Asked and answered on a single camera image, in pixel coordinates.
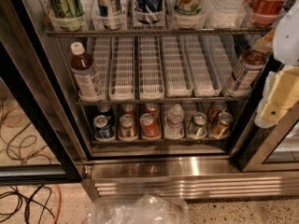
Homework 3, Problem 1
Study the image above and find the blue rear soda can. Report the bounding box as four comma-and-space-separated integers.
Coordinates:
97, 104, 113, 117

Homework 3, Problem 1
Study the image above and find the red soda can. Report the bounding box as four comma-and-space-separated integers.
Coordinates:
140, 113, 161, 140
144, 103, 160, 117

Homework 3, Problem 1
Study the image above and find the blue front soda can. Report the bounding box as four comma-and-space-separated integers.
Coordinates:
93, 115, 114, 140

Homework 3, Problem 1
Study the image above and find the black floor cable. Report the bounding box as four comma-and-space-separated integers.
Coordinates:
0, 184, 56, 224

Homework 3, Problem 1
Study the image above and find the clear plastic bin with bag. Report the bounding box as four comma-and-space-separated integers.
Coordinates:
88, 194, 190, 224

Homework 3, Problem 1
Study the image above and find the small clear water bottle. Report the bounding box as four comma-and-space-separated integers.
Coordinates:
164, 104, 184, 140

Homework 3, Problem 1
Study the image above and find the left glass fridge door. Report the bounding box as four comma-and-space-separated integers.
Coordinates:
0, 32, 84, 185

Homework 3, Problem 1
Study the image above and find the right brown tea bottle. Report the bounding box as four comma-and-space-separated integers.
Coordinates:
226, 49, 267, 91

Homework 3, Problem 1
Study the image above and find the bronze rear can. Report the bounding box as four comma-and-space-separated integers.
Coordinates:
207, 101, 227, 121

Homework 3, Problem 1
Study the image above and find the middle wire fridge shelf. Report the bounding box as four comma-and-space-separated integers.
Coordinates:
75, 96, 249, 105

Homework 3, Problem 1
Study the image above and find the red Coca-Cola can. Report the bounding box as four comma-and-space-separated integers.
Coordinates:
248, 0, 286, 27

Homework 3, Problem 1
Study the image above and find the red rear soda can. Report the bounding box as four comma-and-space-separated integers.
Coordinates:
144, 103, 160, 117

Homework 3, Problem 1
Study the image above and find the glass fridge door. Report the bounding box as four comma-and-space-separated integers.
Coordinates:
239, 102, 299, 172
0, 32, 84, 185

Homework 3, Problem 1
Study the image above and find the white shelf glide tray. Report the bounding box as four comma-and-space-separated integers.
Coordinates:
183, 35, 221, 97
108, 37, 135, 101
138, 36, 164, 100
161, 36, 192, 97

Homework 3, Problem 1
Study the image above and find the orange floor cable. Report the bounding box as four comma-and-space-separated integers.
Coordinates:
52, 184, 63, 224

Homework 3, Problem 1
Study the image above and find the blue soda can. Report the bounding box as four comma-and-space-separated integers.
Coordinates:
97, 104, 113, 117
93, 115, 114, 140

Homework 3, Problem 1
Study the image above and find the bronze front can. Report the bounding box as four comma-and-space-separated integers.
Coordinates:
211, 112, 234, 136

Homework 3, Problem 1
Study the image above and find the wire fridge shelf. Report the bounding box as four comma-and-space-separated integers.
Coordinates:
46, 27, 272, 37
75, 96, 249, 105

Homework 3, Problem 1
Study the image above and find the clear water bottle top shelf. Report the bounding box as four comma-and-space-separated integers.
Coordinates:
205, 0, 245, 29

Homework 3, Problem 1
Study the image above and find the top wire fridge shelf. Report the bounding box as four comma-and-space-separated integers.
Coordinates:
46, 27, 272, 37

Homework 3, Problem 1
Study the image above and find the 7UP can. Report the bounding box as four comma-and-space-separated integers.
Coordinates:
173, 0, 207, 17

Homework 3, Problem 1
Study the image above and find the left brown tea bottle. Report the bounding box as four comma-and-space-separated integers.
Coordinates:
70, 42, 104, 102

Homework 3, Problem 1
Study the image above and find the brown tea bottle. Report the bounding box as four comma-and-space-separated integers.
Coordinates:
70, 42, 104, 102
226, 49, 267, 91

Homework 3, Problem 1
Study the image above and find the silver green front can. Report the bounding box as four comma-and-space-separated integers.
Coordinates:
188, 112, 207, 139

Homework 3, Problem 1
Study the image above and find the red front soda can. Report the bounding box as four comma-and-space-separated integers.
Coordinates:
140, 113, 161, 140

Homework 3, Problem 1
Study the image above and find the gold rear soda can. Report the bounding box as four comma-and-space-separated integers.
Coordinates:
121, 104, 135, 116

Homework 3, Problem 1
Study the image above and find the bronze can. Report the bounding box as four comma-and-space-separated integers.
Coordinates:
207, 101, 227, 121
211, 112, 234, 136

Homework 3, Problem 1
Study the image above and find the steel fridge base grille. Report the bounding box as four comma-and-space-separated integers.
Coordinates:
81, 157, 299, 200

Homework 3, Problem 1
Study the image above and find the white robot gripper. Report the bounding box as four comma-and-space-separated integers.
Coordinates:
252, 0, 299, 123

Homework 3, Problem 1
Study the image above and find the right glass fridge door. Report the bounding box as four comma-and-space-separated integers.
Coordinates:
239, 102, 299, 172

